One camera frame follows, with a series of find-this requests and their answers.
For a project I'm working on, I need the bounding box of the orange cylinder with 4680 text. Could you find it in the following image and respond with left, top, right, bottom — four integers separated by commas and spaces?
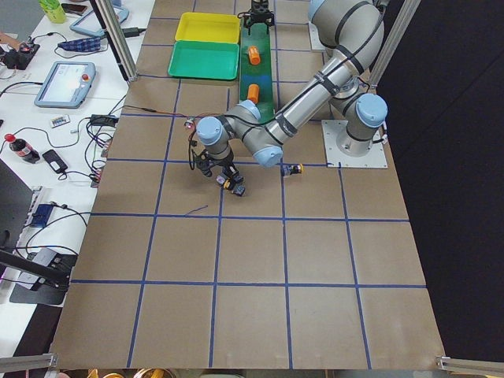
247, 46, 261, 65

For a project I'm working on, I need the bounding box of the blue patterned cloth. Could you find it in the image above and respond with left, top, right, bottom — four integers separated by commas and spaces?
57, 36, 102, 53

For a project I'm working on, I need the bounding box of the green plastic tray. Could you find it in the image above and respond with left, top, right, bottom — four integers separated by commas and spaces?
168, 40, 239, 80

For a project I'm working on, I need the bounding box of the aluminium frame post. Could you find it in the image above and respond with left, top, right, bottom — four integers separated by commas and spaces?
90, 0, 138, 82

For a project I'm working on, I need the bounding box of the teach pendant tablet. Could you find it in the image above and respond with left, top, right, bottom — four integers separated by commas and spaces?
34, 61, 96, 109

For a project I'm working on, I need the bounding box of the yellow plastic tray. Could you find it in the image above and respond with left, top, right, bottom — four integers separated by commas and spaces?
175, 12, 240, 44

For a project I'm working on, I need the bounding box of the plain orange cylinder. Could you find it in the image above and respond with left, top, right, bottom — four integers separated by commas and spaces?
246, 83, 260, 104

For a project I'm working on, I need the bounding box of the cola bottle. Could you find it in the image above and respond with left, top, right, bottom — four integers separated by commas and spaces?
4, 134, 40, 164

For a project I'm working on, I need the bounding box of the lone yellow push button switch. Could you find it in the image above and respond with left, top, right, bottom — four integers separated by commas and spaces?
280, 164, 304, 177

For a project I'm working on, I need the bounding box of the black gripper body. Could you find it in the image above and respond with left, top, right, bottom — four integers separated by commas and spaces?
192, 151, 234, 174
241, 9, 273, 24

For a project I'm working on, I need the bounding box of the red black power cable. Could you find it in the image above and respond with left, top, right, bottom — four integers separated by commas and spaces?
117, 105, 206, 166

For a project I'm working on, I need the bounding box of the tangle of black cables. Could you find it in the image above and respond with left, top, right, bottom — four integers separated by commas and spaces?
0, 78, 121, 261

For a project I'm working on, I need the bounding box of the green conveyor belt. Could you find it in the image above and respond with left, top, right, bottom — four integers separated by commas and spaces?
239, 24, 275, 122

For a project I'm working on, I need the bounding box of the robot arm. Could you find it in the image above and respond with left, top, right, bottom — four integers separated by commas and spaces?
238, 0, 275, 35
188, 1, 388, 182

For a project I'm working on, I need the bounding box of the small motor controller board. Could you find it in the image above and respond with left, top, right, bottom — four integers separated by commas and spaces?
184, 117, 195, 130

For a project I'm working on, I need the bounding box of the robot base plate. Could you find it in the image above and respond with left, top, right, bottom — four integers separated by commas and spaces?
321, 120, 388, 169

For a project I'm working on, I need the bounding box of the black power adapter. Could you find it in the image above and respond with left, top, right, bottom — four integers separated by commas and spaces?
121, 27, 146, 38

